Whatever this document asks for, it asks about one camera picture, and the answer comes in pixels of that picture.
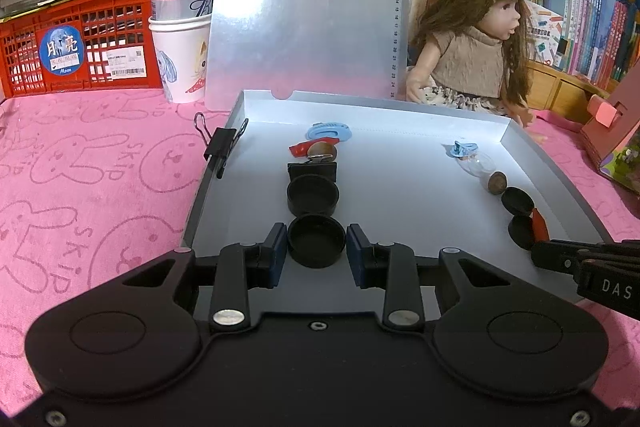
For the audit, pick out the blue alligator hair clip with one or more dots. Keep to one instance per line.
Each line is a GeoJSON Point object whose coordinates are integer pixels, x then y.
{"type": "Point", "coordinates": [460, 149]}

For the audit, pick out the brown wooden ball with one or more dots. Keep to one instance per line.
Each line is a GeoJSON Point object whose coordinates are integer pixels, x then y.
{"type": "Point", "coordinates": [322, 151]}

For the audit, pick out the blue oval hair clip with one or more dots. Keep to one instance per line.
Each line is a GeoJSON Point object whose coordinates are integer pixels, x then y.
{"type": "Point", "coordinates": [330, 130]}

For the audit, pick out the pink rabbit print towel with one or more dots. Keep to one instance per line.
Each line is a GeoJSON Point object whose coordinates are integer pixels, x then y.
{"type": "Point", "coordinates": [75, 157]}

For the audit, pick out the long-haired doll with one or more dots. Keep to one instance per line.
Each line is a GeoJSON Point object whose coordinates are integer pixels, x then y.
{"type": "Point", "coordinates": [470, 62]}

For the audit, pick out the black round container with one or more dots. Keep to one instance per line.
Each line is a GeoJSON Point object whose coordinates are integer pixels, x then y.
{"type": "Point", "coordinates": [316, 242]}
{"type": "Point", "coordinates": [312, 197]}

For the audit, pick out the white box with pencil print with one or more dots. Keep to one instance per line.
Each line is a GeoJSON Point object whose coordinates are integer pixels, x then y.
{"type": "Point", "coordinates": [545, 37]}

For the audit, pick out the translucent plastic sheet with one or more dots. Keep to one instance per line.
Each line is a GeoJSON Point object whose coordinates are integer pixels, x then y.
{"type": "Point", "coordinates": [300, 7]}

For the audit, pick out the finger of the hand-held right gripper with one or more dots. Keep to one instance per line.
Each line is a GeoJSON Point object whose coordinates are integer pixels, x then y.
{"type": "Point", "coordinates": [555, 254]}

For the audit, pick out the clear plastic dome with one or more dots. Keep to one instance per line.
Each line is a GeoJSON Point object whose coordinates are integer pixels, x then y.
{"type": "Point", "coordinates": [480, 165]}

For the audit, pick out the red plastic basket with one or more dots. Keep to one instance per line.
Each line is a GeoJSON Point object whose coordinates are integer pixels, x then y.
{"type": "Point", "coordinates": [30, 67]}

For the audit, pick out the black round lid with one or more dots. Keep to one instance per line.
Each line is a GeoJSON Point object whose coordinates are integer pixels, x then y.
{"type": "Point", "coordinates": [517, 202]}
{"type": "Point", "coordinates": [521, 233]}

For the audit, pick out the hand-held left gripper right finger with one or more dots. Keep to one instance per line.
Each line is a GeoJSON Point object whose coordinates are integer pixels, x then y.
{"type": "Point", "coordinates": [354, 257]}

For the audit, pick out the white paper cup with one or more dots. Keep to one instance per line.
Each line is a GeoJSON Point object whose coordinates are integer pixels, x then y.
{"type": "Point", "coordinates": [180, 62]}

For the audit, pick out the red bullet-shaped cap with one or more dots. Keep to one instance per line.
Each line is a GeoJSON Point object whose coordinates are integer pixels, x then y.
{"type": "Point", "coordinates": [299, 148]}
{"type": "Point", "coordinates": [540, 226]}

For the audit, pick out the silver cardboard box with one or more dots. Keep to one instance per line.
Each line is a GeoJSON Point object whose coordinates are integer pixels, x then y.
{"type": "Point", "coordinates": [400, 187]}

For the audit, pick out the wooden drawer shelf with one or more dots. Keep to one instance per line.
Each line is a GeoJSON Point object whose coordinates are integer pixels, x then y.
{"type": "Point", "coordinates": [565, 92]}

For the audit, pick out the black binder clip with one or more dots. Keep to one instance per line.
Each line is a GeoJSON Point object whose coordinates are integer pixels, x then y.
{"type": "Point", "coordinates": [222, 144]}

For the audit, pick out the pink cardboard phone stand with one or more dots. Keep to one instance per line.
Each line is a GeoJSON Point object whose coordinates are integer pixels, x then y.
{"type": "Point", "coordinates": [617, 132]}

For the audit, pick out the brown acorn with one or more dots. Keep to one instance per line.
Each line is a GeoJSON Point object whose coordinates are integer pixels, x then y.
{"type": "Point", "coordinates": [497, 183]}

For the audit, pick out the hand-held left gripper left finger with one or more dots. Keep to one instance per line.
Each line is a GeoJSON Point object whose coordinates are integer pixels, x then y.
{"type": "Point", "coordinates": [278, 254]}

